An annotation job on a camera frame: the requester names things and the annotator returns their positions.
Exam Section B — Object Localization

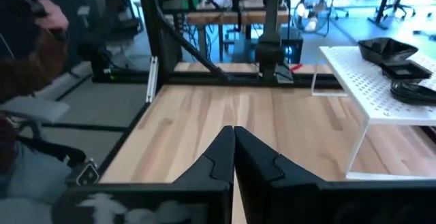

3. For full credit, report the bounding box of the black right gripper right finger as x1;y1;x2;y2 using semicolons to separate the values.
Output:
234;127;324;224

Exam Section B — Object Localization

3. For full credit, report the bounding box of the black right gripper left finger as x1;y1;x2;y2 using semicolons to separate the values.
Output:
173;125;236;184

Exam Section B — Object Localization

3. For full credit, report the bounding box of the black teardrop plate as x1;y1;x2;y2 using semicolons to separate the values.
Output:
390;80;436;105

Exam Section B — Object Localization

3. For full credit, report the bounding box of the black wavy square plate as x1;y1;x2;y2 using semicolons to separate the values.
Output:
357;37;419;65

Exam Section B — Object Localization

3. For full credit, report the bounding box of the black small square plate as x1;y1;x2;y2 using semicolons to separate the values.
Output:
379;60;433;84

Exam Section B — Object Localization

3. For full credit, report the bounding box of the black computer box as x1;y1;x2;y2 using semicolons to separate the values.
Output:
279;26;304;65

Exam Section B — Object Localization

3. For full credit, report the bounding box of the white perforated shelf riser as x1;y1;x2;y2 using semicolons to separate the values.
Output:
311;45;436;181

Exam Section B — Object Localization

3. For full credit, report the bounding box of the wooden work table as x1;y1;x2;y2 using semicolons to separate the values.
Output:
163;9;290;27

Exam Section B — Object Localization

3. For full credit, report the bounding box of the round floor fan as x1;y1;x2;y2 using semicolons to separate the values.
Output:
292;0;332;37

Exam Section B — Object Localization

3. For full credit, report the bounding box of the grey chair armrest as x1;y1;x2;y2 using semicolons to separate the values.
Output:
0;96;71;125

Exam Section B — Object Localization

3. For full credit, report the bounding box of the person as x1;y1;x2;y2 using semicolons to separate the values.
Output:
0;0;88;224

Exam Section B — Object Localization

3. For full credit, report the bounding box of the person's hand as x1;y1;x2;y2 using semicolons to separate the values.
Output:
33;0;70;36

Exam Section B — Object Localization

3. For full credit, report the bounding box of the silver aluminium bracket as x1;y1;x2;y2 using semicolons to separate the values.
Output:
145;56;159;104

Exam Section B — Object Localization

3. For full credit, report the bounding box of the silver corner bracket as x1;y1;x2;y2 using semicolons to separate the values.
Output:
75;161;100;187

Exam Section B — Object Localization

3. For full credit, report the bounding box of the black aluminium table frame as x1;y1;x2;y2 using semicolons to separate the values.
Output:
90;0;343;187

